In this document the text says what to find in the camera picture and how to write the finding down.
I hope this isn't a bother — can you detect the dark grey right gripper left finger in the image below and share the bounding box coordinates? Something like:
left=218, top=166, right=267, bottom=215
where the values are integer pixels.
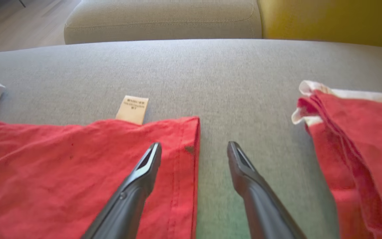
left=81, top=142, right=162, bottom=239

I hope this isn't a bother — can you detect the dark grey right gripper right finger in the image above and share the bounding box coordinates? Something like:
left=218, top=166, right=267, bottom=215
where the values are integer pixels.
left=227, top=141, right=307, bottom=239

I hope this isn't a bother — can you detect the red garment with white stripes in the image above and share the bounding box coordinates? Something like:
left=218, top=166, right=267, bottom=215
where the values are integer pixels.
left=0, top=75, right=201, bottom=239

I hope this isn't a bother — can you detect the plain red garment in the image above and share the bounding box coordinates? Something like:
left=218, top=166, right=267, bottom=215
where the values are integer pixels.
left=291, top=80, right=382, bottom=239

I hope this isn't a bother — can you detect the large grey sofa chaise cushion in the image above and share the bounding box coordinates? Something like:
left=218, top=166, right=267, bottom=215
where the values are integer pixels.
left=0, top=39, right=382, bottom=239

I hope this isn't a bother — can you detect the grey sofa seat cushion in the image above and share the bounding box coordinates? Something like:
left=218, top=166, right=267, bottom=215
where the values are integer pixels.
left=64, top=0, right=263, bottom=44

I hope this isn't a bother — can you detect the yellow sofa back cushion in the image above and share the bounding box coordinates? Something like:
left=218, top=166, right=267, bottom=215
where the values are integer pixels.
left=257, top=0, right=382, bottom=50

